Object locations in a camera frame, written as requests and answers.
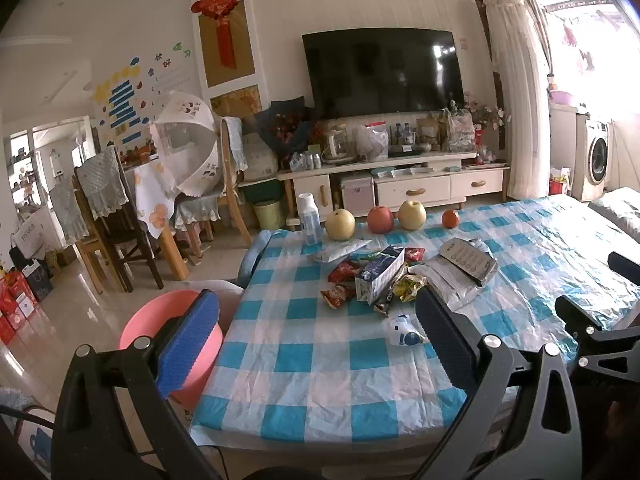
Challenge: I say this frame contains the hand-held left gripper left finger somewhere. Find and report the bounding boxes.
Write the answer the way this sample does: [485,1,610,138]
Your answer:
[52,288,221,480]

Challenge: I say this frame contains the pink plastic basin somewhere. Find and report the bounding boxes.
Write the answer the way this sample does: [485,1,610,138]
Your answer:
[120,290,224,408]

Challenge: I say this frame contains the yellow snack wrapper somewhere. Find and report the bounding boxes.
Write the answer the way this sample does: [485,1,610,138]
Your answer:
[392,275,429,304]

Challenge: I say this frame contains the grey pillow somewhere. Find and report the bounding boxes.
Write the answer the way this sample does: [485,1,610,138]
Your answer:
[587,187,640,242]

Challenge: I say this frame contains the clear plastic bag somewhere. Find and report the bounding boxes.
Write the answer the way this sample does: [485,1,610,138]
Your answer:
[352,122,391,158]

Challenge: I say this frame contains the dining table white cloth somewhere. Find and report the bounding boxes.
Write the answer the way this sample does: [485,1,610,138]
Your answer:
[132,160,192,281]

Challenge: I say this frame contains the white paper bag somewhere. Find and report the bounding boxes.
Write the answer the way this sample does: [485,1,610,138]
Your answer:
[12,210,66,262]

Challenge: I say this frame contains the blue chair backrest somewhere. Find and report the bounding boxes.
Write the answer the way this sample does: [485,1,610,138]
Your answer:
[237,230,274,289]

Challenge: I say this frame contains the white blue wrapper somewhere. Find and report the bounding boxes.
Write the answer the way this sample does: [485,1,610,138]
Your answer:
[382,312,431,348]

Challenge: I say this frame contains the large yellow pear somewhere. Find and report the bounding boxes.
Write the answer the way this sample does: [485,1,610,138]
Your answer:
[325,208,356,241]

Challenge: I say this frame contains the colourful wall stickers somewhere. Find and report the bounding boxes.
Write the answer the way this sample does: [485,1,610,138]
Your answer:
[95,45,193,146]

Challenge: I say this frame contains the dark wrapped flower bouquet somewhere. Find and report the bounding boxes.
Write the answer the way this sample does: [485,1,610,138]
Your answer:
[255,101,317,154]

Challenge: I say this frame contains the lace covered standing air conditioner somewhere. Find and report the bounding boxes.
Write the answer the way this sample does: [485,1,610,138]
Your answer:
[482,0,551,201]

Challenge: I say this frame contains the white electric kettle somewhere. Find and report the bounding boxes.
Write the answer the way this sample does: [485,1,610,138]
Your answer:
[322,125,354,164]

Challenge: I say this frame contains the wooden chair grey lace cover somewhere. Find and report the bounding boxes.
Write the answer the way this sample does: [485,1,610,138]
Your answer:
[47,175,93,271]
[75,145,166,293]

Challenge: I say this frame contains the white rice bag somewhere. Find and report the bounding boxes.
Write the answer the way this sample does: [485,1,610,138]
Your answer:
[242,132,279,182]

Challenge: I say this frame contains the stool with lace cover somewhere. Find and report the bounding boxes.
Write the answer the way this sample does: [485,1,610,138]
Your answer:
[172,195,222,261]

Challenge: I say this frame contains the red gift boxes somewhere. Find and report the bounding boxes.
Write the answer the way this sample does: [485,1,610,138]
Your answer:
[0,270,32,346]

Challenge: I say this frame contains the blue white milk carton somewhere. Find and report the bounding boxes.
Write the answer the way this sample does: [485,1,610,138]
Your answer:
[355,246,407,306]

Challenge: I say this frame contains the white plastic bottle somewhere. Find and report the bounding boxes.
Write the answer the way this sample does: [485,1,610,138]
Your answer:
[298,192,323,246]

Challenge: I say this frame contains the black flat television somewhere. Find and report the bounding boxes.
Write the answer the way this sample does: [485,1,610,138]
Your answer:
[302,28,466,121]

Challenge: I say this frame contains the white mesh food cover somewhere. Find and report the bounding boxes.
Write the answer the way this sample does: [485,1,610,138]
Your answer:
[150,91,226,198]

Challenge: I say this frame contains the red apple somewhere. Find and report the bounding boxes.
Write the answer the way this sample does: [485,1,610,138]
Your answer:
[367,205,396,234]

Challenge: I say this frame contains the grey foil pouch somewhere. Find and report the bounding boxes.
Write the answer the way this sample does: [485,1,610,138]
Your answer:
[437,239,497,287]

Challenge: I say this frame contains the white storage box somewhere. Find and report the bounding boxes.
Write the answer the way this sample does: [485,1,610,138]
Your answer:
[341,177,375,214]

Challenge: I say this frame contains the light wooden chair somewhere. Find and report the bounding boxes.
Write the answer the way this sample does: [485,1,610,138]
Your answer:
[215,116,254,249]

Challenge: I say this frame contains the white washing machine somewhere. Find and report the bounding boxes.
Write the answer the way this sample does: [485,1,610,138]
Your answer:
[572,115,614,202]

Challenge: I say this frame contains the silver foil bag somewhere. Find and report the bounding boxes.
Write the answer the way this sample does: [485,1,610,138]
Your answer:
[410,237,498,311]

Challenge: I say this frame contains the long silver snack wrapper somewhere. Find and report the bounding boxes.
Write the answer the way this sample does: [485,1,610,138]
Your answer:
[310,240,372,264]

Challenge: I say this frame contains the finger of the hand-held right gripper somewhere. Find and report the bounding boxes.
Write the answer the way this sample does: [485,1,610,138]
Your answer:
[607,251,640,288]
[557,294,640,386]

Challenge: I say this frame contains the white television cabinet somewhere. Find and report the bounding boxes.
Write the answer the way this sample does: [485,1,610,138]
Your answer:
[277,152,511,221]

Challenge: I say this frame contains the red knot wall decoration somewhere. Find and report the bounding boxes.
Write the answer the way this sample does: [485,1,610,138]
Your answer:
[191,0,249,69]

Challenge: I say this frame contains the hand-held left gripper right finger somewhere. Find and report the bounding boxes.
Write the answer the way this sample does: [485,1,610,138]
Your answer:
[415,287,586,480]

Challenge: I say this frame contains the red white snack wrapper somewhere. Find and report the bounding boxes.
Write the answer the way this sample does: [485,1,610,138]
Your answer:
[320,285,357,309]

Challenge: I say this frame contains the small yellow pear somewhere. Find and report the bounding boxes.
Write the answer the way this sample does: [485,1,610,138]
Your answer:
[398,200,427,231]

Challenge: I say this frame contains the blue white checkered tablecloth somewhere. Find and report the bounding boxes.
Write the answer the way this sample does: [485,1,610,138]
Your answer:
[190,195,640,446]

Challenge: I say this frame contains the green waste bin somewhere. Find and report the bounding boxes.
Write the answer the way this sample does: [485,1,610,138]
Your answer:
[251,200,286,231]

